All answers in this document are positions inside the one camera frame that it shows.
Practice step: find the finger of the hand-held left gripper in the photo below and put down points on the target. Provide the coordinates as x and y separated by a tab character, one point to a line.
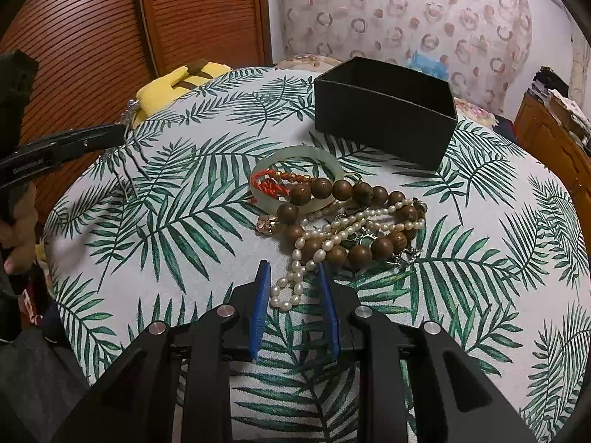
90	137

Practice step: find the cardboard box with cloth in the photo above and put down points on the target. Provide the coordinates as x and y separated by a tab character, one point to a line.
568	110

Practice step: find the pile of dark clothes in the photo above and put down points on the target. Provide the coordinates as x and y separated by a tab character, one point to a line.
549	83

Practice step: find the wooden slatted wardrobe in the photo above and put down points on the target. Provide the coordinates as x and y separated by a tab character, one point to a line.
92	32

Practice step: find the black box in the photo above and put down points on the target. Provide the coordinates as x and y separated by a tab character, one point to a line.
383	115

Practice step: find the yellow plush toy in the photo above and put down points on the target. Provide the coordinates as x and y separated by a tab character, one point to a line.
161	92

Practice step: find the pale jade bangle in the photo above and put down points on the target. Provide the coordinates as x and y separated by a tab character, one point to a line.
295	152

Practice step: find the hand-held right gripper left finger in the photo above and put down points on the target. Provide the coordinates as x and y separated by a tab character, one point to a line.
261	304

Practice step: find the rose gold charm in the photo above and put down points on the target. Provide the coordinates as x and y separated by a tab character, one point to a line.
266	224

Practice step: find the person's left hand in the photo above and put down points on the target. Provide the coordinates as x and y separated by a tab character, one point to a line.
21	207

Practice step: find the wooden cabinet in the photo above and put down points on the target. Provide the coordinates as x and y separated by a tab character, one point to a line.
549	147

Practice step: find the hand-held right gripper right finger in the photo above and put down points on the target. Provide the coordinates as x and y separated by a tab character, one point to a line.
328	309

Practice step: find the blue plastic bag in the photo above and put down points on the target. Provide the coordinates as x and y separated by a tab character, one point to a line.
429	62

